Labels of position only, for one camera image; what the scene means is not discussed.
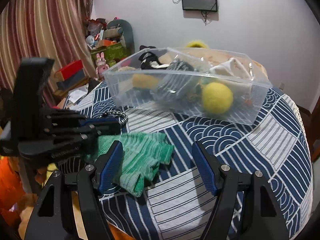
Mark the green knitted glove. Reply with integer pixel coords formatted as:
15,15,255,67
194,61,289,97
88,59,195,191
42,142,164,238
85,132,174,197

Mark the yellow cylindrical soft toy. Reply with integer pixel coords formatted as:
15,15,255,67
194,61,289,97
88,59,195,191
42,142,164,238
132,74,159,89

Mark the white soft cloth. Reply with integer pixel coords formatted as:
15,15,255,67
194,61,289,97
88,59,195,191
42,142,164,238
209,57,252,96

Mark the blue white patterned tablecloth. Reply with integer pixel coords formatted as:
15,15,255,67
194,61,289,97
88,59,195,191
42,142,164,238
58,80,314,240

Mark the pink rabbit doll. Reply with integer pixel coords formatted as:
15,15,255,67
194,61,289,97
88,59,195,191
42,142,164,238
95,52,110,80

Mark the red shoe box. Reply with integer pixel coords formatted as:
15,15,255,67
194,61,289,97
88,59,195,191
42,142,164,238
54,60,83,81

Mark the green cardboard box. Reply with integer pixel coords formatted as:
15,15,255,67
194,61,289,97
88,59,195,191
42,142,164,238
90,43,131,62

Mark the yellow felt ball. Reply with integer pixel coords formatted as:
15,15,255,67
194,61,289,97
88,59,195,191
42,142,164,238
202,82,233,114

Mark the dark purple garment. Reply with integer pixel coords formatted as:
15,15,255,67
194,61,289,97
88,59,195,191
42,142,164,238
139,45,156,50

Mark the green dinosaur plush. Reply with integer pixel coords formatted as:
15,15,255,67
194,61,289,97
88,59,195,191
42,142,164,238
103,19,134,49

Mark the clear plastic storage bin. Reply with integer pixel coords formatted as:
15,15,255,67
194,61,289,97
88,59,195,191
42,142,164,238
103,48,272,125

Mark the striped red beige curtain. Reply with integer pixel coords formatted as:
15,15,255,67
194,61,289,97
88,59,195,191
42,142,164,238
1,0,95,90

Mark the beige plush blanket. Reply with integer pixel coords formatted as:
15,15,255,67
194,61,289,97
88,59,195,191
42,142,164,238
157,47,268,79

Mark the metal ball chain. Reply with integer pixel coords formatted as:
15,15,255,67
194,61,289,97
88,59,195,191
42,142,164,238
100,109,129,126

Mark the yellow plush ring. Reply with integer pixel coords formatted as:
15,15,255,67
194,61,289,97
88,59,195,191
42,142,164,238
185,39,209,49

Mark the small wall monitor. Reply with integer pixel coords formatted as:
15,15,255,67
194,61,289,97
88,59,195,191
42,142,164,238
182,0,217,12

